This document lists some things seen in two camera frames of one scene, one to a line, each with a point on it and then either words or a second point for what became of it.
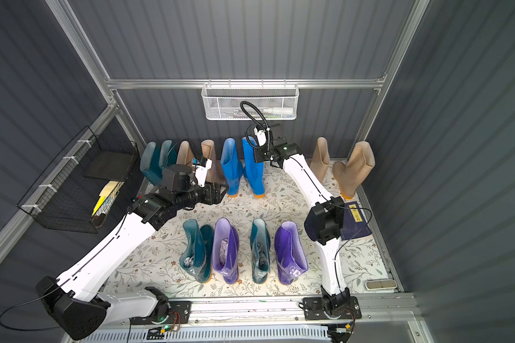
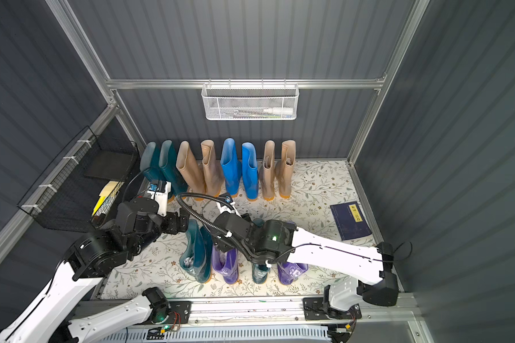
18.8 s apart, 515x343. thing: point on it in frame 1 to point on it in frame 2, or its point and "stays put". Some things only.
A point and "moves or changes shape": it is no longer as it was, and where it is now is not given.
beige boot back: [361, 158] to [284, 167]
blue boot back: [253, 171] moves or changes shape
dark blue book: [355, 224] stays put
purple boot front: [224, 249] stays put
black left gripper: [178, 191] to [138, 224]
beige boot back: [215, 174] stays put
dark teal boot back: [149, 163] stays put
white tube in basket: [281, 111] stays put
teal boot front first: [196, 259] stays put
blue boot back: [232, 167] stays put
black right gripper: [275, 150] to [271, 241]
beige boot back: [320, 161] to [267, 172]
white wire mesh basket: [239, 101] stays put
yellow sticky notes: [104, 194] stays put
